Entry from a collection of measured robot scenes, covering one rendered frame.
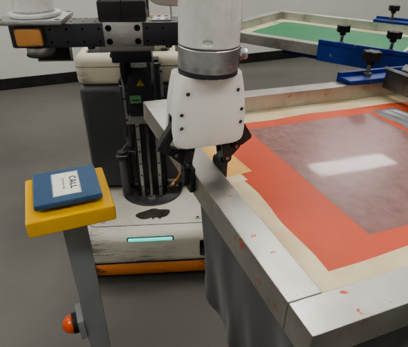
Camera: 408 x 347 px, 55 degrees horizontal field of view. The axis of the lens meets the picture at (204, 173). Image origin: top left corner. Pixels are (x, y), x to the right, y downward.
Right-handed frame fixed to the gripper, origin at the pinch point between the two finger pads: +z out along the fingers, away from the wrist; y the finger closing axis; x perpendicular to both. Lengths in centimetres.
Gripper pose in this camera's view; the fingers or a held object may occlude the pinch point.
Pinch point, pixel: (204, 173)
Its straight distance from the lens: 56.9
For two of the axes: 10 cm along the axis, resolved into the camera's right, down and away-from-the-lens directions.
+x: 3.6, 4.8, -8.0
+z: -0.3, 8.6, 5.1
